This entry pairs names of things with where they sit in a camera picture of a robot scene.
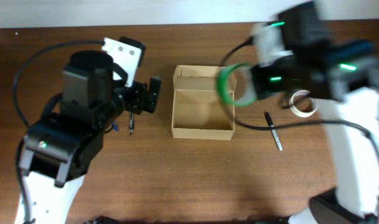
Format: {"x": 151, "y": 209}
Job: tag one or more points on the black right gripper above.
{"x": 262, "y": 79}

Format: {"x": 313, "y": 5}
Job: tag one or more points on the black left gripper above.
{"x": 139, "y": 97}

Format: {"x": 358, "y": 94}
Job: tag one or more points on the white masking tape roll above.
{"x": 302, "y": 105}

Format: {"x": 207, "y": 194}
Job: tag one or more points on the green tape roll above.
{"x": 249, "y": 96}

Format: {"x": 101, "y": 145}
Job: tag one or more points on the black marker pen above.
{"x": 273, "y": 131}

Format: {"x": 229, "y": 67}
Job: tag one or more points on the blue ballpoint pen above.
{"x": 115, "y": 126}

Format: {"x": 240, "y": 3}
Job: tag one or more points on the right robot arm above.
{"x": 296, "y": 52}

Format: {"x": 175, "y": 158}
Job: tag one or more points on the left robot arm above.
{"x": 54, "y": 156}

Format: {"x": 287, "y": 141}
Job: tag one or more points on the open cardboard box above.
{"x": 197, "y": 112}

